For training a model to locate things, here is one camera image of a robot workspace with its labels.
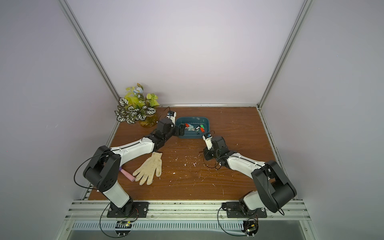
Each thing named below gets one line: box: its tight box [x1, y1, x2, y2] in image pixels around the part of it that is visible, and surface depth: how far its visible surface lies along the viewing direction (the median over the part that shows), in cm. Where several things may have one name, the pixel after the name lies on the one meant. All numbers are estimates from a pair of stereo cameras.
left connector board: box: [115, 220, 133, 237], surface depth 73 cm
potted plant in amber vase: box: [114, 83, 160, 128], surface depth 91 cm
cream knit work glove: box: [133, 151, 163, 186], surface depth 89 cm
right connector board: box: [243, 220, 259, 236], surface depth 71 cm
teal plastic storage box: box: [175, 116, 210, 139], surface depth 108 cm
